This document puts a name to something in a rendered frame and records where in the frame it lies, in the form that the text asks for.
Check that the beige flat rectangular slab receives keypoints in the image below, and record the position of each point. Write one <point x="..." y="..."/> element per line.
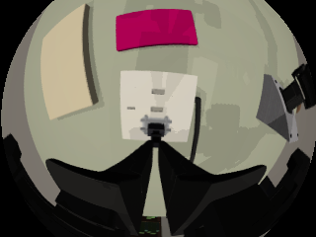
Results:
<point x="65" y="66"/>

